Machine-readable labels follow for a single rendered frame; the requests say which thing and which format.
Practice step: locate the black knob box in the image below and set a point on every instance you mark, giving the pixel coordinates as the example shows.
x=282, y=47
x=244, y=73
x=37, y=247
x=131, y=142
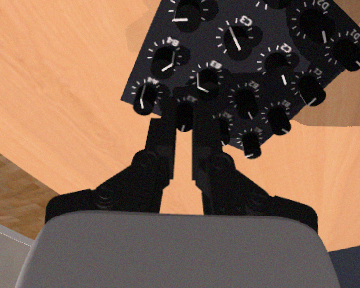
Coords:
x=206, y=41

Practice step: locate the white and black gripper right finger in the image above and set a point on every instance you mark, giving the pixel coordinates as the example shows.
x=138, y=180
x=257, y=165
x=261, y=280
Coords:
x=231, y=192

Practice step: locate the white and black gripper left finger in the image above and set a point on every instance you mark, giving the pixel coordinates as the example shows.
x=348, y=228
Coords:
x=138, y=187

